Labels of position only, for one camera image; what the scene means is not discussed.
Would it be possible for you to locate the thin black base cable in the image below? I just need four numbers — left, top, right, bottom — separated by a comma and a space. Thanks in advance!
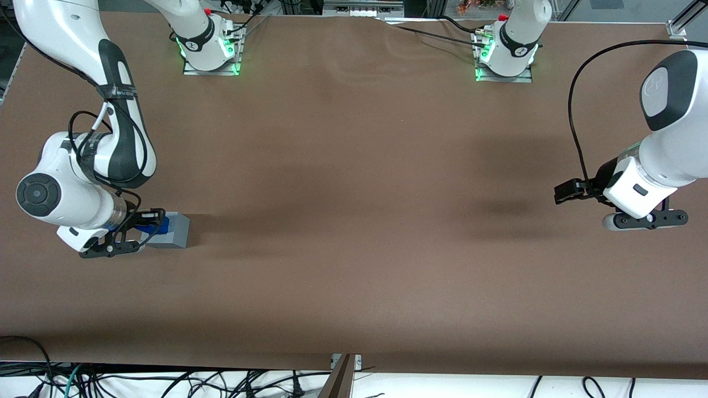
387, 23, 487, 50

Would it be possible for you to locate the black base power cable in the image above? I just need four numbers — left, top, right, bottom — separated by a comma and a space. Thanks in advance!
227, 11, 272, 34

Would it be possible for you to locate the thick black base cable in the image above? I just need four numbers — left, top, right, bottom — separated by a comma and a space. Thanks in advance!
440, 15, 487, 36

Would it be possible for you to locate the black looped floor cable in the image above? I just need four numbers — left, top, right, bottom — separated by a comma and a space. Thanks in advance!
0, 336, 53, 398

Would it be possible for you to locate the long black floor cable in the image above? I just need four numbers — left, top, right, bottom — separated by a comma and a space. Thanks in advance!
83, 369, 332, 398

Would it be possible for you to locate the short white cable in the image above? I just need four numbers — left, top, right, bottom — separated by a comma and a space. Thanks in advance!
90, 105, 114, 134

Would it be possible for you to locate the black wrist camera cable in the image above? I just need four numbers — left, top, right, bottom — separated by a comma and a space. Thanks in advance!
0, 0, 166, 222
568, 39, 708, 194

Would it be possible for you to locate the brown table cover sheet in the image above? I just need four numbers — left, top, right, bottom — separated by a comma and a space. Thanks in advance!
0, 10, 708, 382

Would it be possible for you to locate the aluminium side rail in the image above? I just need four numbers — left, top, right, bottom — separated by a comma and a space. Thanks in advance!
0, 44, 25, 106

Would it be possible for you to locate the teal cable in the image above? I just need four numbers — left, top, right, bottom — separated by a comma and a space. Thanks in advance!
61, 364, 84, 398

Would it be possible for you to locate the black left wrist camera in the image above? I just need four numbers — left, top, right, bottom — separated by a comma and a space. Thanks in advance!
554, 178, 598, 206

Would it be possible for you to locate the gray cube base with hole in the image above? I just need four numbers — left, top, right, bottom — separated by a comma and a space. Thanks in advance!
141, 212, 191, 249

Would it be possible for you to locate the white power strip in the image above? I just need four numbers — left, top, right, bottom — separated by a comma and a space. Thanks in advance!
322, 0, 405, 18

